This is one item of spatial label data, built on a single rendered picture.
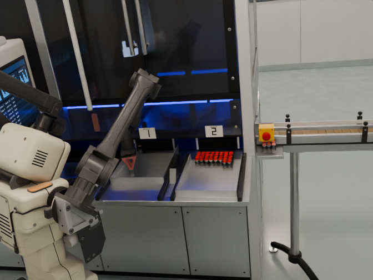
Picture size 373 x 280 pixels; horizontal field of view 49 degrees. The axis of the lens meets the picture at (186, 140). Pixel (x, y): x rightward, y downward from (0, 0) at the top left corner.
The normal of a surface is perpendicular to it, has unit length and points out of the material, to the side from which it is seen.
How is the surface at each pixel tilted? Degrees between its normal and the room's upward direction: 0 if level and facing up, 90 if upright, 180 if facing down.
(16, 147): 48
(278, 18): 90
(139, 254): 90
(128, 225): 90
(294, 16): 90
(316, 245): 0
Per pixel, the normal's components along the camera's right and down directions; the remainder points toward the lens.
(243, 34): -0.18, 0.43
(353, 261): -0.11, -0.90
